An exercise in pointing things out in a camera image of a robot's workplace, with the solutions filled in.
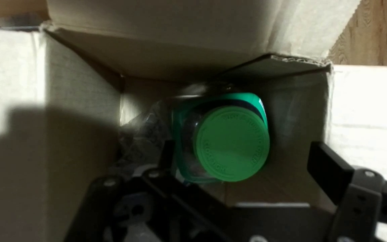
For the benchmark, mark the clear plastic wrap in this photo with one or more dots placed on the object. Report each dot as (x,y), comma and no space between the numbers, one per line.
(147,129)

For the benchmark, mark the green lidded clear container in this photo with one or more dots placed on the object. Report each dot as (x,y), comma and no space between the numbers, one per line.
(232,143)

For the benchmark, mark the small open cardboard box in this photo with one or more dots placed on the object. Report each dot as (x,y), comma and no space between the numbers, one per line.
(14,156)

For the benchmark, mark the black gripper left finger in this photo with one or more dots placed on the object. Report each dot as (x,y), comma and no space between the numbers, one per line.
(167,157)

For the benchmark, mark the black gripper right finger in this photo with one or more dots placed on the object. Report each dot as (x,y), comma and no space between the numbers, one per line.
(330,169)

